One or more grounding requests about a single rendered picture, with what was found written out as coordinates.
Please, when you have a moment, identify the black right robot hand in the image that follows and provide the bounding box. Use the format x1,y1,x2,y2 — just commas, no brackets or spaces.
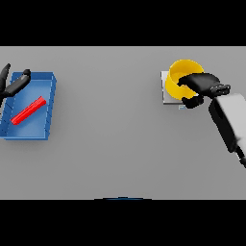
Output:
177,72,232,110

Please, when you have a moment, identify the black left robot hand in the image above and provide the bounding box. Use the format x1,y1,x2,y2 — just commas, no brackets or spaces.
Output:
0,62,32,106

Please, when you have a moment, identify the yellow bowl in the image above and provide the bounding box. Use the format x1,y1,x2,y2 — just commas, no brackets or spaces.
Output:
164,59,205,101

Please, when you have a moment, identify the red beaker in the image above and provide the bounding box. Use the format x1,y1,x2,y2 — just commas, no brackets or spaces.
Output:
11,96,47,126

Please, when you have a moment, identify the pale square measuring scale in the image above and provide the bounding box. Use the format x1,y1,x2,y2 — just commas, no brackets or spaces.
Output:
160,70,187,111

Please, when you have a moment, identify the blue tray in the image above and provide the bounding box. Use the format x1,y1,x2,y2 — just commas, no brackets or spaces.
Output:
0,71,58,141

